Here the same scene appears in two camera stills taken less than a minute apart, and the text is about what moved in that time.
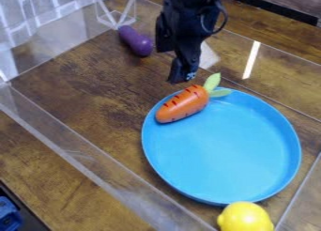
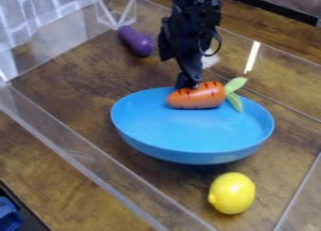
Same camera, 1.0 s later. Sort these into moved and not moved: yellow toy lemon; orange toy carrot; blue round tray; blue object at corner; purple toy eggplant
Moved: yellow toy lemon; orange toy carrot; blue round tray
Not moved: blue object at corner; purple toy eggplant
